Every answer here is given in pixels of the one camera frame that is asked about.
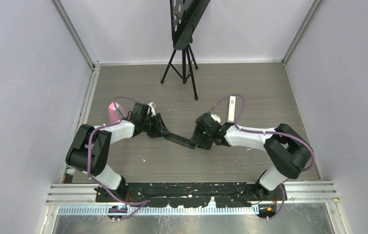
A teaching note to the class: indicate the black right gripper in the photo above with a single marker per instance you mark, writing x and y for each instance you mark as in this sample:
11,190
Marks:
197,138

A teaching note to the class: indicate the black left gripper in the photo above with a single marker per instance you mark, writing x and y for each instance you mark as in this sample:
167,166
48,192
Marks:
160,130

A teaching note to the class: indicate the white remote control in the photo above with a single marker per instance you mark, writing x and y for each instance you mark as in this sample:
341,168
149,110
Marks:
231,109

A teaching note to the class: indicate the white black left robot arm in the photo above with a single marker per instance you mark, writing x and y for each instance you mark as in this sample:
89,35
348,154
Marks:
89,150

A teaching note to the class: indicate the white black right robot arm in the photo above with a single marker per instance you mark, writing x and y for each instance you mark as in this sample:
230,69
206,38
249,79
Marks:
288,152

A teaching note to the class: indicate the pink metronome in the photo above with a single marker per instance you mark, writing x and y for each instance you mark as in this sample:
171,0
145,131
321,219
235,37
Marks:
116,112

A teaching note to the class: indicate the black music stand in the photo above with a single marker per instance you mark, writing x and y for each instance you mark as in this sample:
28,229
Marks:
185,16

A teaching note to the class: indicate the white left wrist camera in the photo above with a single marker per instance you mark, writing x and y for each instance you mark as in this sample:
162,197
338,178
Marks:
151,111

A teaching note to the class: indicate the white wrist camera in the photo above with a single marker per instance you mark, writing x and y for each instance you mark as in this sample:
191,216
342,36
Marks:
151,111
216,118

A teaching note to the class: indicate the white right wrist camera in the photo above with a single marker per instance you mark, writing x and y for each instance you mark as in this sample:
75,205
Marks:
216,118

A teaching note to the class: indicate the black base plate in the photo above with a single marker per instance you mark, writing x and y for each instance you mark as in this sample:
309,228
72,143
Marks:
190,194

